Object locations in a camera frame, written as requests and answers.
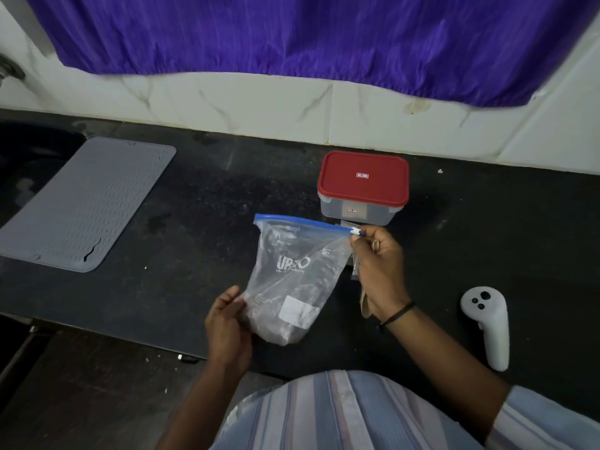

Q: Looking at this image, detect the person's right hand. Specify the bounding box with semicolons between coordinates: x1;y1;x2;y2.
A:
349;225;414;325

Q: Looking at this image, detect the person's left hand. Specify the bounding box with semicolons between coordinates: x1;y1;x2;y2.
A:
205;285;254;372

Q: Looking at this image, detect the clear zip bag blue strip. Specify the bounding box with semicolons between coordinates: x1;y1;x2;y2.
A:
241;213;364;347

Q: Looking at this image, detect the person's left forearm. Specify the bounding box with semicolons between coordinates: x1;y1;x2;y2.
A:
157;363;244;450

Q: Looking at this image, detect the person's right forearm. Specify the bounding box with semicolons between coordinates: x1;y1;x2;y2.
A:
382;307;513;438

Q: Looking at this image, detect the clear plastic food container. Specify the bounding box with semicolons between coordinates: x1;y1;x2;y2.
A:
319;191;405;227

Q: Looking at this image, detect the black wrist band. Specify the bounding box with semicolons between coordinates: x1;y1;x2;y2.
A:
379;302;416;328

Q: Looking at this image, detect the red container lid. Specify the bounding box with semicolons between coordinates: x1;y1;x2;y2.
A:
317;151;410;209

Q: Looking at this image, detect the white hand controller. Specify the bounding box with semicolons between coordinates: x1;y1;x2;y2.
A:
460;286;510;373

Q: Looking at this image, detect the striped shirt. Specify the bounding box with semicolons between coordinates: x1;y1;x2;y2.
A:
211;370;600;450

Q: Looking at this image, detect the grey silicone drying mat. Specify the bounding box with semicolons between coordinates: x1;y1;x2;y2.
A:
0;137;177;273

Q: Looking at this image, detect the purple curtain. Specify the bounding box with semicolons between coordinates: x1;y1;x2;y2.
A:
24;0;600;108

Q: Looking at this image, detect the dark sink basin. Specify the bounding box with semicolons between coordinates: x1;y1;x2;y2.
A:
0;122;88;226

